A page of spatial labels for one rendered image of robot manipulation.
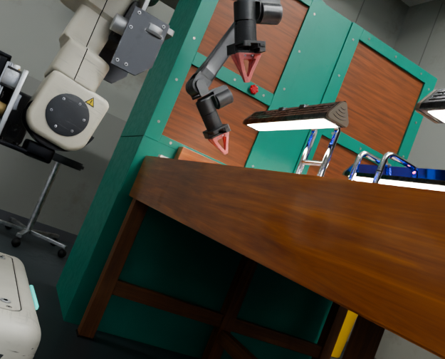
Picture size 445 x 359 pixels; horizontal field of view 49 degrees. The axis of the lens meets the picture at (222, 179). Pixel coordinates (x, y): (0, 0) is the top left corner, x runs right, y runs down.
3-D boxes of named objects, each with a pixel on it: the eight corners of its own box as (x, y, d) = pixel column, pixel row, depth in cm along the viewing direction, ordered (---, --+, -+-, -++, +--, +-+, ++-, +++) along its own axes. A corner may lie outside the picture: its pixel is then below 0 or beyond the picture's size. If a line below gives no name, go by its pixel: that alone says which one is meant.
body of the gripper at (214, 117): (218, 129, 173) (211, 110, 172) (231, 128, 164) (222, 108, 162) (203, 137, 171) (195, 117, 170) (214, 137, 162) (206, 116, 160)
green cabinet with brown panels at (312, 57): (144, 134, 204) (228, -64, 212) (119, 136, 255) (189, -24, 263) (377, 241, 255) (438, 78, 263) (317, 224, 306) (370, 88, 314)
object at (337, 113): (327, 117, 146) (336, 95, 147) (241, 123, 204) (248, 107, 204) (347, 127, 149) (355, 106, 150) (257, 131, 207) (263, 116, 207)
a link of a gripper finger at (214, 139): (228, 149, 175) (218, 125, 173) (236, 149, 169) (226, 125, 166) (213, 157, 173) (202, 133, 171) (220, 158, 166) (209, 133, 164)
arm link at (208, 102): (191, 101, 166) (198, 100, 161) (208, 93, 169) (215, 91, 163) (199, 120, 168) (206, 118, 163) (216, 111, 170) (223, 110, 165)
